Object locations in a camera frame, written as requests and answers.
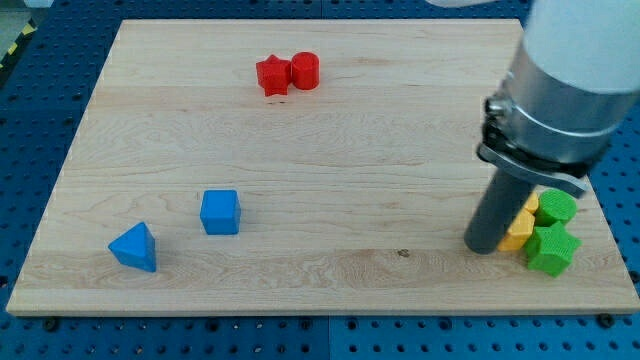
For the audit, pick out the red cylinder block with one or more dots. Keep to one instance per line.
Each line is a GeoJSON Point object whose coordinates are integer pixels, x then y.
{"type": "Point", "coordinates": [305, 68]}

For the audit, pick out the red star block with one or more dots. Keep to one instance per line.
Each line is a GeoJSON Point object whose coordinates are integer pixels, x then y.
{"type": "Point", "coordinates": [274, 75]}

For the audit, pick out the light wooden board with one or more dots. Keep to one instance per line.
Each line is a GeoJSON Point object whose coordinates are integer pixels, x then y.
{"type": "Point", "coordinates": [354, 195]}

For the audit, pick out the blue cube block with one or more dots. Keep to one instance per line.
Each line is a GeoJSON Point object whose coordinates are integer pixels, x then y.
{"type": "Point", "coordinates": [220, 212]}

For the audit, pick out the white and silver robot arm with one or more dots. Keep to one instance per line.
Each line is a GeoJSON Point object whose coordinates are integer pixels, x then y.
{"type": "Point", "coordinates": [573, 78]}

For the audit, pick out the yellow block behind tool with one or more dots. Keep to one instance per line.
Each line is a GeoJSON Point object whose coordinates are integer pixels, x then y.
{"type": "Point", "coordinates": [532, 203]}

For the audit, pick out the green cylinder block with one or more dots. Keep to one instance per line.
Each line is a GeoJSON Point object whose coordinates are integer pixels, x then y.
{"type": "Point", "coordinates": [555, 205]}

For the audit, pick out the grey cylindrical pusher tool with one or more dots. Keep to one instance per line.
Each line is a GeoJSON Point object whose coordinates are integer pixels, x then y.
{"type": "Point", "coordinates": [502, 201]}

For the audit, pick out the blue triangular prism block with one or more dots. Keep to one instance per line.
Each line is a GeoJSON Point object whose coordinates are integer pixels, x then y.
{"type": "Point", "coordinates": [135, 248]}

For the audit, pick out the green star block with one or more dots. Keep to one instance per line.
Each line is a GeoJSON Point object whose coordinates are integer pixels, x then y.
{"type": "Point", "coordinates": [550, 249]}

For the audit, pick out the yellow hexagon block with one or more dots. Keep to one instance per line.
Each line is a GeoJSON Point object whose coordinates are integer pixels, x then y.
{"type": "Point", "coordinates": [518, 232]}

